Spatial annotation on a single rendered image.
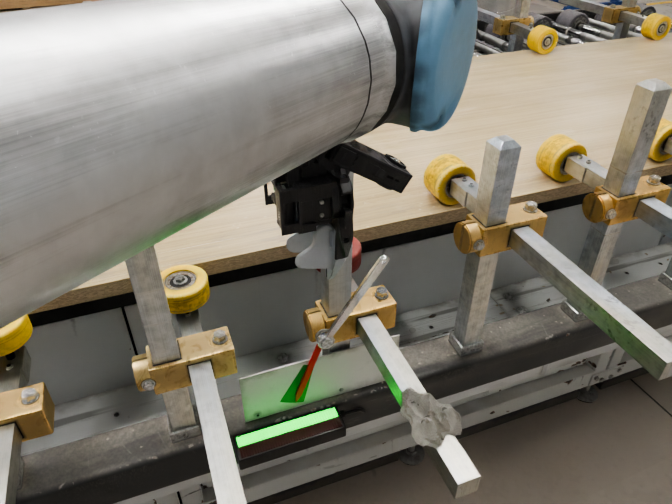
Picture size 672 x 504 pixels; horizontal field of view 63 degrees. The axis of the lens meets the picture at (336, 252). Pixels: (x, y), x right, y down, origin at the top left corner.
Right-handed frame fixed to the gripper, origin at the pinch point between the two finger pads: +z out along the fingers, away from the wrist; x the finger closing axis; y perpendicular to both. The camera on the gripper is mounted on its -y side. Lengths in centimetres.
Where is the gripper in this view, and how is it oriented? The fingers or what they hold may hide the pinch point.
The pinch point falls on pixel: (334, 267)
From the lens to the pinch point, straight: 67.3
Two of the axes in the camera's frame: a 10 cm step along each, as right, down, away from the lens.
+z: 0.0, 8.1, 5.8
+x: 3.5, 5.4, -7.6
